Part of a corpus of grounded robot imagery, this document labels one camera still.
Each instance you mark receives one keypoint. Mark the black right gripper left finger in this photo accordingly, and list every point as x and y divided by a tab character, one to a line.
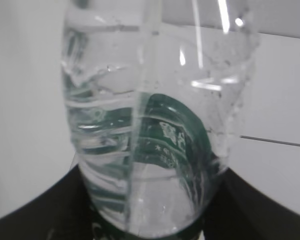
60	213

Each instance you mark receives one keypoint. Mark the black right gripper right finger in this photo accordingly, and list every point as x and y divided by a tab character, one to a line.
239	211

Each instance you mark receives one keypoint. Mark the clear green-label water bottle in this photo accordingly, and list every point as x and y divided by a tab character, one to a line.
154	92

